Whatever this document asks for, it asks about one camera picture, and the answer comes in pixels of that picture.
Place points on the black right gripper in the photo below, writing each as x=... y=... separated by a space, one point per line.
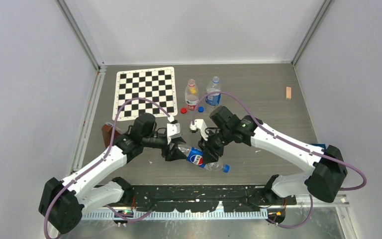
x=208 y=145

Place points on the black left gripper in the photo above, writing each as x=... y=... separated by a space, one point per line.
x=175 y=154

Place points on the clear bottle blue label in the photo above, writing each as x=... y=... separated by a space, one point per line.
x=214 y=87

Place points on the clear bottle red label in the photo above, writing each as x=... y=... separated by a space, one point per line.
x=191 y=100

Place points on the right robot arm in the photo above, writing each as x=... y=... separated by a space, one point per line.
x=322 y=171

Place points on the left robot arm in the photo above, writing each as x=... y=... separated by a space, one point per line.
x=64 y=202

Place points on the brown wooden metronome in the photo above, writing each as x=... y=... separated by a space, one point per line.
x=106 y=130

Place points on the tan wooden block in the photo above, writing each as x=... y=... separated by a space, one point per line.
x=288 y=93

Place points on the blue lego brick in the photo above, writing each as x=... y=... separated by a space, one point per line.
x=319 y=145

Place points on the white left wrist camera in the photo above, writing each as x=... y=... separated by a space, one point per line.
x=173 y=131

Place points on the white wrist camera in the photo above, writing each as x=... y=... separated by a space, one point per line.
x=199 y=125
x=173 y=131

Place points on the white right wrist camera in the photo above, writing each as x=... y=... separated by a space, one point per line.
x=199 y=125

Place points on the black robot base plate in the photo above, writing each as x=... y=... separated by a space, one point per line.
x=146 y=196

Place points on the slotted aluminium rail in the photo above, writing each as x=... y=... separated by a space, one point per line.
x=215 y=210

